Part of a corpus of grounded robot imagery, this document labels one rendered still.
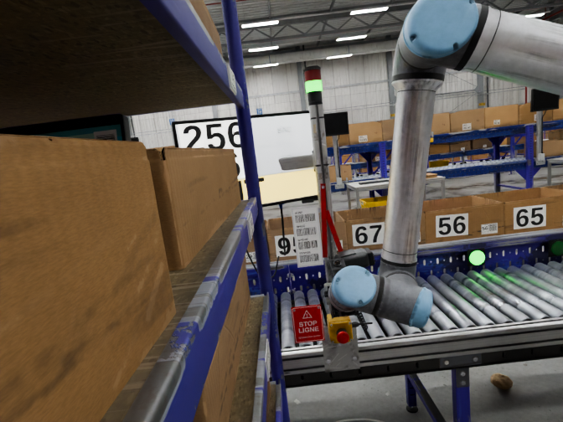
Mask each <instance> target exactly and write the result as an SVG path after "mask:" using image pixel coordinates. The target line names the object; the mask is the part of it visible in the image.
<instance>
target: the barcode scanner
mask: <svg viewBox="0 0 563 422"><path fill-rule="evenodd" d="M334 259H344V262H345V264H346V267H347V266H351V265H357V266H360V267H363V268H364V267H367V266H369V265H375V259H374V254H373V252H372V251H371V250H370V249H369V248H364V249H362V248H359V249H356V250H353V249H351V250H345V251H341V252H338V254H336V255H335V256H334Z"/></svg>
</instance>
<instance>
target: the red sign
mask: <svg viewBox="0 0 563 422"><path fill-rule="evenodd" d="M291 310H292V323H293V331H294V337H295V343H302V342H316V341H323V340H325V337H324V333H325V332H328V327H324V326H323V314H322V306H321V304H318V305H311V306H297V307H291Z"/></svg>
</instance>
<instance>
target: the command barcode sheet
mask: <svg viewBox="0 0 563 422"><path fill-rule="evenodd" d="M291 210H292V224H293V231H294V239H295V246H296V253H297V268H299V267H307V266H314V265H323V248H322V241H321V232H320V223H319V215H318V213H320V212H321V208H318V206H317V205H314V206H307V207H300V208H291Z"/></svg>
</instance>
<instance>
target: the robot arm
mask: <svg viewBox="0 0 563 422"><path fill-rule="evenodd" d="M447 68H448V69H454V70H457V71H467V72H470V73H474V74H477V75H483V76H487V77H490V78H494V79H497V80H502V81H506V82H509V83H513V84H516V85H522V86H526V87H529V88H533V89H537V90H543V91H545V92H549V93H552V94H556V95H562V96H563V25H562V24H558V23H552V22H548V21H544V20H540V19H537V18H530V17H526V16H522V15H518V14H515V13H508V12H505V11H500V10H497V9H493V8H491V7H489V6H487V5H482V4H480V3H475V2H474V0H418V1H417V3H416V4H415V5H414V6H413V7H412V8H411V10H410V11H409V12H408V14H407V16H406V18H405V22H404V25H403V28H402V30H401V31H400V35H399V38H398V41H397V45H396V50H395V60H394V66H393V74H392V83H391V84H392V85H393V86H394V87H395V89H396V90H397V100H396V108H395V125H394V135H393V143H392V153H391V161H390V178H389V187H388V196H387V205H386V214H385V231H384V240H383V249H382V253H381V258H380V267H379V269H378V273H377V275H374V274H371V273H370V272H369V271H368V270H366V269H365V268H363V267H360V266H357V265H351V266H347V267H346V264H345V262H344V259H335V260H329V262H328V268H329V271H330V274H331V277H332V283H331V285H330V287H329V289H328V290H327V291H325V292H324V297H328V299H329V300H330V303H331V309H332V310H331V317H332V319H333V318H334V317H347V316H353V315H355V316H357V315H358V314H359V311H361V312H364V313H367V314H370V315H373V316H377V317H381V318H384V319H387V320H391V321H393V322H399V323H402V324H405V325H407V326H409V327H417V328H423V327H424V326H425V325H426V323H427V321H428V319H429V316H430V314H431V308H432V302H433V295H432V292H431V290H428V289H426V288H425V287H419V286H418V284H417V282H416V265H417V258H416V257H417V249H418V241H419V234H420V227H421V213H422V205H423V198H424V191H425V183H426V170H427V162H428V155H429V147H430V140H431V126H432V118H433V111H434V104H435V97H436V91H437V89H439V88H440V87H441V86H442V85H443V84H444V79H445V73H446V69H447Z"/></svg>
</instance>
